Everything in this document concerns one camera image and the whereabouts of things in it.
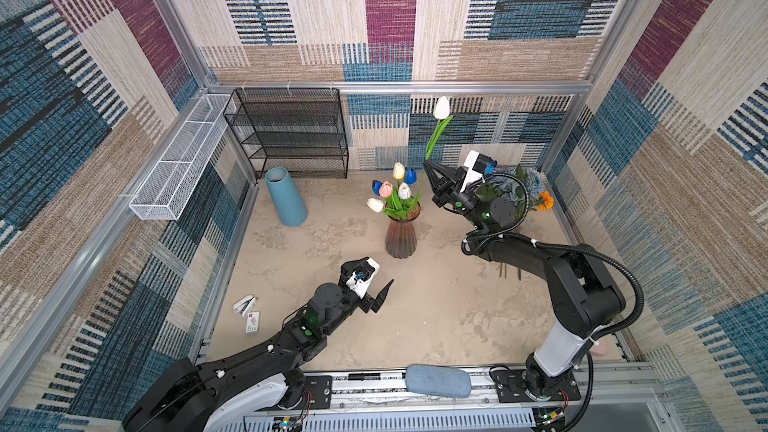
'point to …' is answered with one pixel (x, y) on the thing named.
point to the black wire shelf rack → (300, 130)
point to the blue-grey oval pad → (438, 380)
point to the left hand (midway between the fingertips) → (378, 265)
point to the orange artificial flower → (548, 200)
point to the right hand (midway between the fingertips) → (421, 164)
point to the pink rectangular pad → (602, 348)
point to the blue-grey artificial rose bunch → (521, 184)
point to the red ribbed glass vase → (401, 237)
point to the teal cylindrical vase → (287, 198)
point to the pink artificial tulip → (385, 189)
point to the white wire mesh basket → (163, 196)
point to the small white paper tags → (245, 306)
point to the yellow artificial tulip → (398, 171)
